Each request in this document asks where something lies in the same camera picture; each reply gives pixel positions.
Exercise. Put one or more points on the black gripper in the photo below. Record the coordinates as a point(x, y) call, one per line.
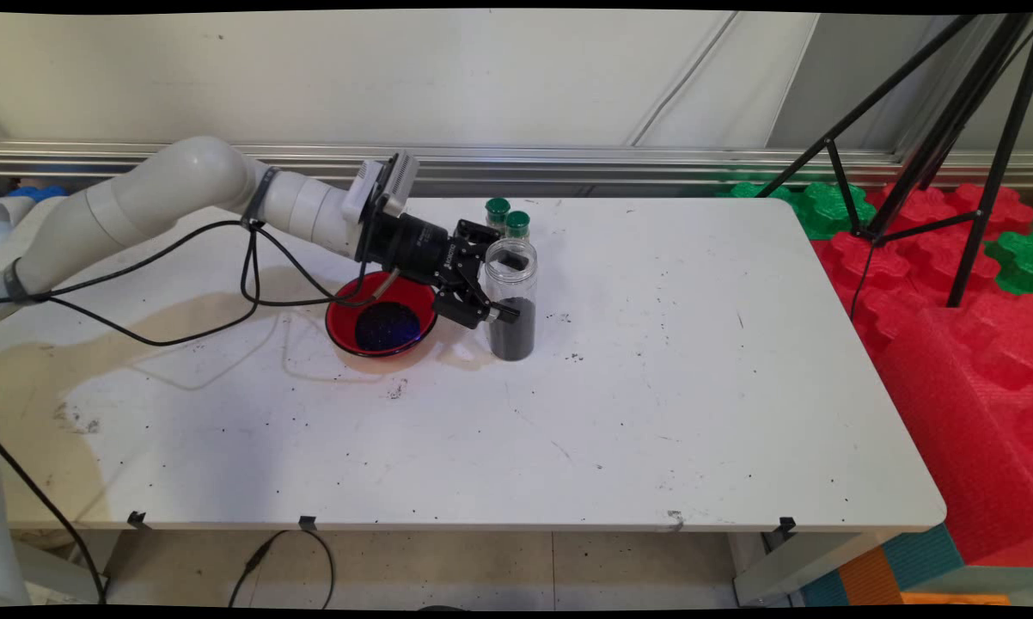
point(413, 245)

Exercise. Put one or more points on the clear plastic jar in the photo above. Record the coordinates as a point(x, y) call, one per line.
point(516, 335)

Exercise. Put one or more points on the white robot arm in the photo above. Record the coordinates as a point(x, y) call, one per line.
point(164, 189)

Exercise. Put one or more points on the green-capped light spice bottle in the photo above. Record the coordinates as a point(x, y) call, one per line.
point(517, 223)

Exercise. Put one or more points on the green-capped dark spice bottle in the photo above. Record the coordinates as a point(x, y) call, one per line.
point(498, 206)

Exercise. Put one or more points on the black seeds pile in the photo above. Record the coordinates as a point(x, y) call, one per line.
point(386, 328)

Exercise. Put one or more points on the red bowl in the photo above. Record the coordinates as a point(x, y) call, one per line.
point(340, 322)

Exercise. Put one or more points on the green foam block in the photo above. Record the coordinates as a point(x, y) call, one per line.
point(822, 215)
point(1019, 262)
point(753, 191)

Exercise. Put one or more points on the grey table leg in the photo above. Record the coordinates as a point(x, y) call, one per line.
point(61, 576)
point(791, 567)

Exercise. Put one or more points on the red foam floor blocks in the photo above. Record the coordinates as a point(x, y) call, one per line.
point(920, 211)

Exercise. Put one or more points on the orange foam mat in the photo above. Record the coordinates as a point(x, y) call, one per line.
point(869, 578)

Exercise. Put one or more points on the teal foam mat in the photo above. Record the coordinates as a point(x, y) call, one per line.
point(925, 554)

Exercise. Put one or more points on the black tripod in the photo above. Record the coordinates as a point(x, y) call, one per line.
point(1000, 159)

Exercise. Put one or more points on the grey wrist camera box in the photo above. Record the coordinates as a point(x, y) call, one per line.
point(396, 178)

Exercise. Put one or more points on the aluminium rail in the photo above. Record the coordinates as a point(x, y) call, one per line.
point(654, 163)

